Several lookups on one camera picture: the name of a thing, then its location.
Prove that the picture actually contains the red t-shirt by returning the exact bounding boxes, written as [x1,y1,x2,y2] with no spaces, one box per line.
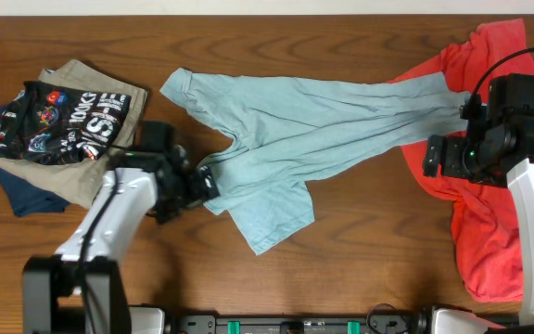
[397,19,527,302]

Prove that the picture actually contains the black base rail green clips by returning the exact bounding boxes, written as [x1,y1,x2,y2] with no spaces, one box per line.
[164,304,440,334]

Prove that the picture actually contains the light blue t-shirt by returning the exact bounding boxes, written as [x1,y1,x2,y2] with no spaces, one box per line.
[161,69,469,254]

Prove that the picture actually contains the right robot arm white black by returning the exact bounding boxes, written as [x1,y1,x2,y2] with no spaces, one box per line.
[423,115,534,333]

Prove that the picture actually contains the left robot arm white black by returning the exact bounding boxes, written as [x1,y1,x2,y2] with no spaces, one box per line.
[22,146,219,334]

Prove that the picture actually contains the black printed folded shirt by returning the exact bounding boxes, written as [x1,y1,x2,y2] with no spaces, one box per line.
[0,81,132,165]

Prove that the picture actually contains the navy folded garment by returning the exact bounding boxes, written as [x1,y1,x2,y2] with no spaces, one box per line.
[0,107,70,217]

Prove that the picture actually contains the beige folded garment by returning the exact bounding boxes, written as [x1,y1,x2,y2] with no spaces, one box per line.
[0,59,147,209]

